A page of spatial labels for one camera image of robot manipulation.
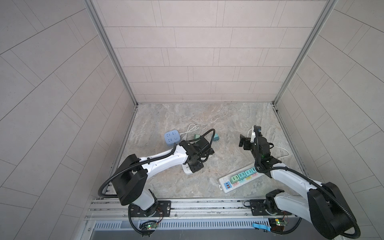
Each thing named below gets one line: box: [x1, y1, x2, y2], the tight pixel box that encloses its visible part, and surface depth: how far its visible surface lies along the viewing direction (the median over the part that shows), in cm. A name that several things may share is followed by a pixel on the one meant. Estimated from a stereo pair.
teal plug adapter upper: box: [213, 133, 220, 142], surface depth 98 cm
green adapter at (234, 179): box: [230, 174, 240, 184], surface depth 76 cm
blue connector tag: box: [252, 223, 272, 232], surface depth 66 cm
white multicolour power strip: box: [218, 166, 265, 194], surface depth 78 cm
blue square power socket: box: [164, 129, 181, 146], surface depth 97 cm
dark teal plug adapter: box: [237, 171, 247, 181], surface depth 77 cm
